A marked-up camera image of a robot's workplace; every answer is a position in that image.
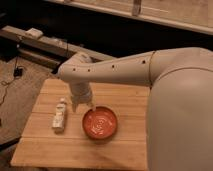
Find small white box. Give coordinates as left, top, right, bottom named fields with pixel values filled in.
left=25, top=28, right=43, bottom=39

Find small white bottle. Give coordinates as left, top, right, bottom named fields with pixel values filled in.
left=52, top=98, right=66, bottom=133

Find orange ceramic bowl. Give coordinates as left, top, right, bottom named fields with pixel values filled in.
left=82, top=106, right=118, bottom=140

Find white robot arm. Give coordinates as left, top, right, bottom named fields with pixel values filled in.
left=58, top=47, right=213, bottom=171

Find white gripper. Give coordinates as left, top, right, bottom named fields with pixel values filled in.
left=69, top=83, right=96, bottom=113

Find black cable with plug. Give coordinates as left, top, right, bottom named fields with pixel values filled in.
left=0, top=54, right=26, bottom=107

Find long wooden beam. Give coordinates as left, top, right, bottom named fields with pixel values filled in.
left=0, top=25, right=116, bottom=71

